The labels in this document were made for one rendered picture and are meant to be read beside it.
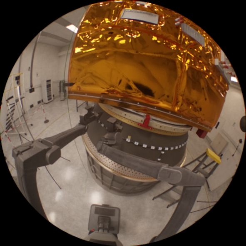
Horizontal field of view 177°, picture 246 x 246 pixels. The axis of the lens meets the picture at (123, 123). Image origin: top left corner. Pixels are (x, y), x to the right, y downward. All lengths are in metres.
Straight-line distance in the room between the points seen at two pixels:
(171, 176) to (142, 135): 0.54
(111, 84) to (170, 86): 0.46
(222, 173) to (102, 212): 3.71
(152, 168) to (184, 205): 0.18
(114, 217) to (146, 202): 0.84
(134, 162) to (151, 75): 0.55
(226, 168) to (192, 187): 3.50
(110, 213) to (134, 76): 1.92
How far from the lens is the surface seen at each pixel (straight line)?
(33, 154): 0.24
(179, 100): 0.75
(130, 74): 0.59
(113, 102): 0.68
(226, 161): 3.72
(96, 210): 1.73
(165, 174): 0.24
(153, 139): 0.75
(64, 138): 0.36
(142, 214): 2.15
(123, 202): 2.01
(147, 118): 0.62
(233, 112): 8.03
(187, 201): 0.30
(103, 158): 0.90
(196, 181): 0.27
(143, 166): 0.29
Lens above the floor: 1.97
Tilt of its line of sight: 31 degrees down
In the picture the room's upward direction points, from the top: 12 degrees clockwise
